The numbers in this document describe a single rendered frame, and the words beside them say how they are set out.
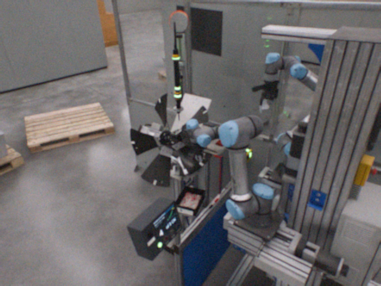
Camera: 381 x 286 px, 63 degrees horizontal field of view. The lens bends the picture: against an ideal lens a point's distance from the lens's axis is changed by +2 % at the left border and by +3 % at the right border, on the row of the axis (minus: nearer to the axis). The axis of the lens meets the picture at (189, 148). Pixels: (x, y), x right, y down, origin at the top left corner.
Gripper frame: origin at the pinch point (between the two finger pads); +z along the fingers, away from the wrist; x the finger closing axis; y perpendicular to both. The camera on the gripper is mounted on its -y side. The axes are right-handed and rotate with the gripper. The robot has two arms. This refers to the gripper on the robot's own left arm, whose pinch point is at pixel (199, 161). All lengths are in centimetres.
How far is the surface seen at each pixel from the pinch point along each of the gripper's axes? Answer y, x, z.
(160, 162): -9.0, 30.4, 6.2
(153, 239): -67, -20, -24
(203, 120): 22.8, 7.8, -16.6
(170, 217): -53, -20, -22
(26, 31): 182, 541, 66
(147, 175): -21.0, 35.2, 10.6
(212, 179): 49, 35, 102
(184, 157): -2.0, 11.5, -0.8
